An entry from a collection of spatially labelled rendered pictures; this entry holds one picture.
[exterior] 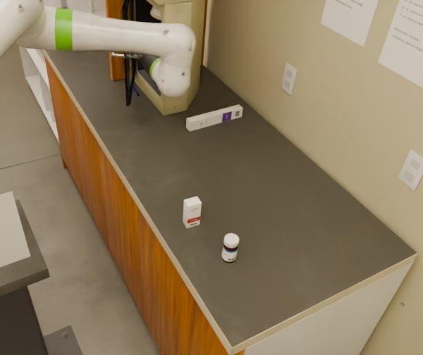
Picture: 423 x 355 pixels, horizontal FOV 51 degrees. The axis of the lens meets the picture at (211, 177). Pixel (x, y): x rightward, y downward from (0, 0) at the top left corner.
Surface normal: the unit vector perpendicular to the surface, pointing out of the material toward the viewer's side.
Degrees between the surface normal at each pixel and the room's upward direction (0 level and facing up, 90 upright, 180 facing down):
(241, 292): 0
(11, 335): 90
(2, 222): 90
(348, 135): 90
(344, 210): 0
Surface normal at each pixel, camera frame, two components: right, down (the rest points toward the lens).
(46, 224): 0.08, -0.76
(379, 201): -0.87, 0.26
